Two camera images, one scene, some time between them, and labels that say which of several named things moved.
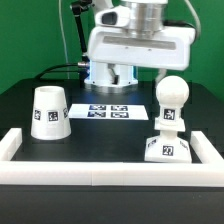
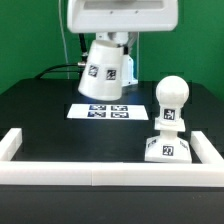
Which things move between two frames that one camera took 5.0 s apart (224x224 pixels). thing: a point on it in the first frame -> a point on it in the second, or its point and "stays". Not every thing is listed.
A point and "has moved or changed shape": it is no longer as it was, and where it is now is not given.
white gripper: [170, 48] -> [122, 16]
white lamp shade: [50, 115] has moved or changed shape
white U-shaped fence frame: [208, 173] stays
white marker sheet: [109, 111] stays
